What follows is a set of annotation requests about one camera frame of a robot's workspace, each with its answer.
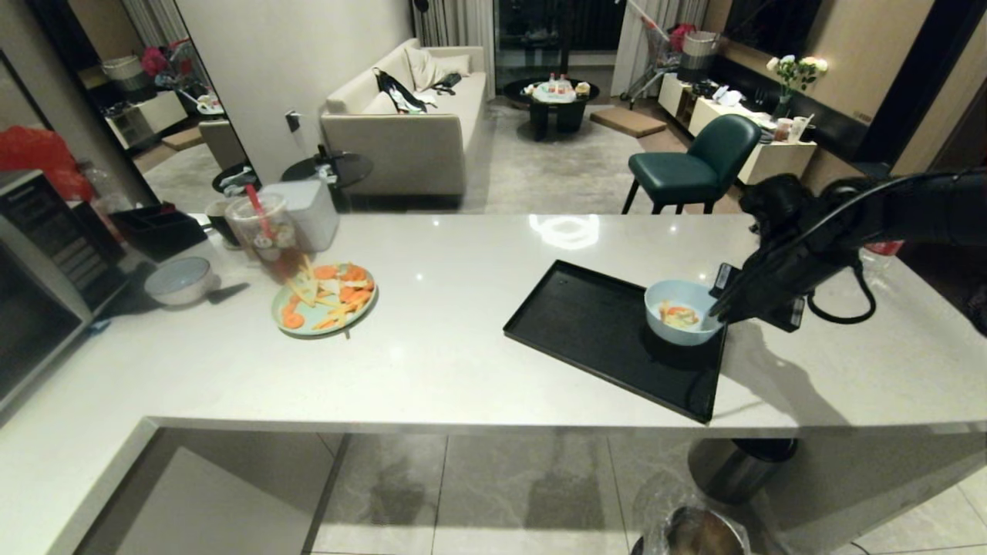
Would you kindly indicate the clear plastic drink cup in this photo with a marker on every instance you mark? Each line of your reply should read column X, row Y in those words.
column 266, row 247

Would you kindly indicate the white flower bouquet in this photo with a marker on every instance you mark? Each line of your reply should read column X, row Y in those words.
column 798, row 71

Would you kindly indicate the yellow fries pile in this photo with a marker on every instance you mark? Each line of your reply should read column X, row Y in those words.
column 304, row 291

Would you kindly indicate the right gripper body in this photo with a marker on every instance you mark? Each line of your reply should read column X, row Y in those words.
column 779, row 281

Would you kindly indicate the white low cabinet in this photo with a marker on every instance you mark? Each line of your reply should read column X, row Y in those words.
column 771, row 158

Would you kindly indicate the black mug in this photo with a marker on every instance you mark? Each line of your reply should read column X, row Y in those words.
column 217, row 223

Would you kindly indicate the black open box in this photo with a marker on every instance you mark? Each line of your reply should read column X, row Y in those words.
column 158, row 230

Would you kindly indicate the dark round trash bin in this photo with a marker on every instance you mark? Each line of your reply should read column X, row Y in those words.
column 732, row 466

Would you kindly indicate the grey white cylindrical basket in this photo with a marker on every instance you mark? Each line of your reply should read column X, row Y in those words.
column 700, row 55

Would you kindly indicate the red plastic bag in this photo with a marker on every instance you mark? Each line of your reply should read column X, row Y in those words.
column 38, row 158

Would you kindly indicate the round black side table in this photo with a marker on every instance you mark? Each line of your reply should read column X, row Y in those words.
column 339, row 166

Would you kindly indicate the black serving tray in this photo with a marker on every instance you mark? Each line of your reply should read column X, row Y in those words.
column 586, row 324

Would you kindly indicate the tall wall mirror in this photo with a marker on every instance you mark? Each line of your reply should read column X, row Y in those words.
column 139, row 100

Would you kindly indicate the dark green chair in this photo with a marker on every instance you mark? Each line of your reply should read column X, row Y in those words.
column 694, row 166

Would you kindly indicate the black bag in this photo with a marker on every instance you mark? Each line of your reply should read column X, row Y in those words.
column 397, row 91

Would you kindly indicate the white tray with snacks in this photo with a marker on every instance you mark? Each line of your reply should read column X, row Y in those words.
column 554, row 92

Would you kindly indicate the red drinking straw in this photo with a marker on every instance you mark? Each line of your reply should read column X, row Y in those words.
column 261, row 216

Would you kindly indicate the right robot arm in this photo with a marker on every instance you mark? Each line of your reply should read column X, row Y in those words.
column 910, row 212

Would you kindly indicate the grey curtain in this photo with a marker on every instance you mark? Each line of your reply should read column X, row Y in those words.
column 455, row 21

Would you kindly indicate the white bowl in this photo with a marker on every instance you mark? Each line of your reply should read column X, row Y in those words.
column 179, row 284

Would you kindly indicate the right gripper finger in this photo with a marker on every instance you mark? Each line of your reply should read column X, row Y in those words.
column 731, row 307

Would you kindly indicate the light green plate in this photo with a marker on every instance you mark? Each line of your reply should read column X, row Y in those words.
column 308, row 325

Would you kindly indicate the countertop oven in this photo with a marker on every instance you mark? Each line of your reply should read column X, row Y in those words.
column 38, row 293

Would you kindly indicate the white square container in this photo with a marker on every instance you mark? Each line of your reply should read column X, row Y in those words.
column 312, row 208

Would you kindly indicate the brown floor mat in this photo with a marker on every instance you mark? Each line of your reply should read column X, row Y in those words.
column 628, row 121

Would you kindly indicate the light blue bowl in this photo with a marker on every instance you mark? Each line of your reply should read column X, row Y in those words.
column 669, row 331

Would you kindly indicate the paper cup with straw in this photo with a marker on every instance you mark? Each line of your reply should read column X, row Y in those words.
column 796, row 129

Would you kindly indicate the shopping cart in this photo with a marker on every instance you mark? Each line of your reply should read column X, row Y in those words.
column 655, row 58

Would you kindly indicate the steel bin with plastic liner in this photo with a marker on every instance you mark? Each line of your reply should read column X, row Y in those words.
column 698, row 532

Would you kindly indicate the orange carrot slice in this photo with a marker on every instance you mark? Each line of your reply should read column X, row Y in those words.
column 356, row 296
column 292, row 320
column 355, row 273
column 325, row 272

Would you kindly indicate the black coffee table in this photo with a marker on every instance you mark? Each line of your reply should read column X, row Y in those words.
column 551, row 112

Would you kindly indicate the clear bottle red label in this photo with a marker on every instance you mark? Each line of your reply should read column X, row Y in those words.
column 885, row 248

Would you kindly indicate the food scraps in bowl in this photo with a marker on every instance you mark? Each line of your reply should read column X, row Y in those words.
column 678, row 315

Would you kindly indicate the beige sofa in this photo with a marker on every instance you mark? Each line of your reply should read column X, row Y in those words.
column 401, row 146

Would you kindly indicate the glass vase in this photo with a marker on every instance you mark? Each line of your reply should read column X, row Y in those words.
column 784, row 106

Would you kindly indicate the beige sofa cushion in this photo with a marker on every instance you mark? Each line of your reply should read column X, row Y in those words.
column 432, row 65

